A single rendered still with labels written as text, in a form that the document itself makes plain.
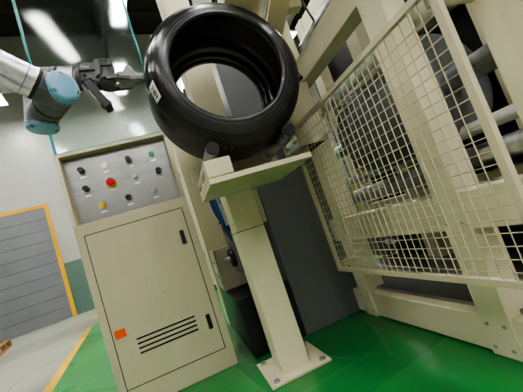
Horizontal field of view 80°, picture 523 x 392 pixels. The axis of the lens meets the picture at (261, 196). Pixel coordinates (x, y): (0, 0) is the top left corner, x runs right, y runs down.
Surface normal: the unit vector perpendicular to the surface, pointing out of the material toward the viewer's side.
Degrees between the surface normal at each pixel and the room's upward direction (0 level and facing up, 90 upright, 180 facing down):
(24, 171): 90
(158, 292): 90
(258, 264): 90
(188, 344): 90
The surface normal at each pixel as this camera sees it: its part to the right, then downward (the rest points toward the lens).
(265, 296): 0.25, -0.18
